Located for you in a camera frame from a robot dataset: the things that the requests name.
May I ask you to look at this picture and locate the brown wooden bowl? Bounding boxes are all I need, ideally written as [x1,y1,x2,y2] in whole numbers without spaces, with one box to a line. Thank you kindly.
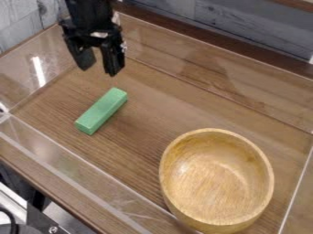
[159,128,276,234]

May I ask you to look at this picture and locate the black cable bottom left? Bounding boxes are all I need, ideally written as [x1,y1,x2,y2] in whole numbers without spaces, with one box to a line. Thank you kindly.
[0,207,19,234]

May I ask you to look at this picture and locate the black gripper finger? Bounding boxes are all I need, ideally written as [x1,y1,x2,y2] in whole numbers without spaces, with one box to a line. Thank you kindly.
[100,40,124,77]
[64,37,96,70]

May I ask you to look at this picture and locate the green rectangular block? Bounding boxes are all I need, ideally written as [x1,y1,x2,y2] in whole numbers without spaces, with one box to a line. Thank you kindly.
[75,88,128,135]

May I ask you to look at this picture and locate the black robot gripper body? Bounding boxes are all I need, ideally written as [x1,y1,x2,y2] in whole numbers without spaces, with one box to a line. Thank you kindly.
[60,0,124,49]

